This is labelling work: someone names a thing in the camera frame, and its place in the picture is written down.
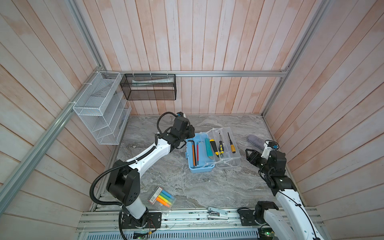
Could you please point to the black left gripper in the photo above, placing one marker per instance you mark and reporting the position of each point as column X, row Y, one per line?
column 191, row 130

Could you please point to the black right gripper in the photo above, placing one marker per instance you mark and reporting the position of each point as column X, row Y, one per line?
column 254, row 155

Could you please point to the black hex key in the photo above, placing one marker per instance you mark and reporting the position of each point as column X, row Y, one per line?
column 193, row 148

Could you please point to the black yellow utility knife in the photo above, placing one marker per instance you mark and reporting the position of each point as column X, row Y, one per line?
column 215, row 147

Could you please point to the teal handled tool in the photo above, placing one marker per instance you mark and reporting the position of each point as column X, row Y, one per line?
column 209, row 149

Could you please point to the light blue tool box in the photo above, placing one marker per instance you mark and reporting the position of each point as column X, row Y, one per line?
column 205, row 164

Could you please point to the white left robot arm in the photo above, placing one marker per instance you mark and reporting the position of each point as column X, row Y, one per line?
column 124, row 183

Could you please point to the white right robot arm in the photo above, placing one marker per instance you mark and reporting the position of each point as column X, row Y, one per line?
column 300, row 225

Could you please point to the highlighter pack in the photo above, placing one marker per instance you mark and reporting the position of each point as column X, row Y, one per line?
column 161, row 198

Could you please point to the lilac fabric glasses case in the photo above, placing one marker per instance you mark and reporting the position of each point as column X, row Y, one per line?
column 257, row 142

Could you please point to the white stapler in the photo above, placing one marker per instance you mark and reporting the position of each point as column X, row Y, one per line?
column 217, row 214

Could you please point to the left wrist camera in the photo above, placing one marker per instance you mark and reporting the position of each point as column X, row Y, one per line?
column 180, row 114

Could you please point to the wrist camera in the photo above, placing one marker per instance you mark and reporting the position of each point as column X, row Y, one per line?
column 180, row 114
column 269, row 147

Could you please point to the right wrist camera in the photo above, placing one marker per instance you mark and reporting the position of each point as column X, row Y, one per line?
column 269, row 147

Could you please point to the black mesh wall basket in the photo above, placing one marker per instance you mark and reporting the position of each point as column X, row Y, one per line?
column 149, row 87

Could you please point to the white wire mesh shelf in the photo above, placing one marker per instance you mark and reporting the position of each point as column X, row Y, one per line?
column 102, row 108

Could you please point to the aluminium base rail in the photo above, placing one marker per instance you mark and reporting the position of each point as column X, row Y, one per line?
column 175, row 220

